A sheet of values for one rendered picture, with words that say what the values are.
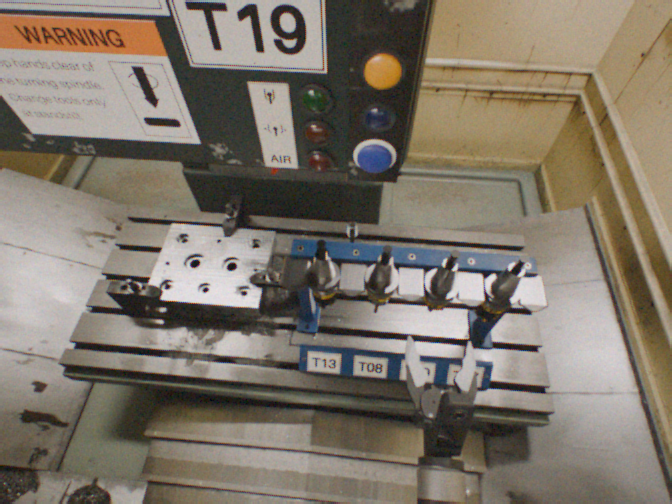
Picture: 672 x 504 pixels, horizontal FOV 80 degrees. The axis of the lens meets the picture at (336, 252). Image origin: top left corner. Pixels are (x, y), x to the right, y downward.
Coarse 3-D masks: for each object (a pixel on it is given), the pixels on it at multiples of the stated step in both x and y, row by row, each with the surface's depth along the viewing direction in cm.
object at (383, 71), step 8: (376, 56) 27; (384, 56) 26; (392, 56) 27; (368, 64) 27; (376, 64) 27; (384, 64) 27; (392, 64) 27; (368, 72) 27; (376, 72) 27; (384, 72) 27; (392, 72) 27; (400, 72) 27; (368, 80) 28; (376, 80) 28; (384, 80) 28; (392, 80) 28; (376, 88) 28; (384, 88) 28
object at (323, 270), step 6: (318, 258) 70; (324, 258) 70; (330, 258) 71; (318, 264) 70; (324, 264) 70; (330, 264) 71; (312, 270) 74; (318, 270) 72; (324, 270) 71; (330, 270) 72; (312, 276) 75; (318, 276) 73; (324, 276) 73; (330, 276) 74; (318, 282) 74; (324, 282) 74
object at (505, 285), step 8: (512, 264) 69; (504, 272) 69; (512, 272) 68; (496, 280) 72; (504, 280) 70; (512, 280) 68; (520, 280) 69; (496, 288) 72; (504, 288) 70; (512, 288) 70; (504, 296) 72; (512, 296) 72
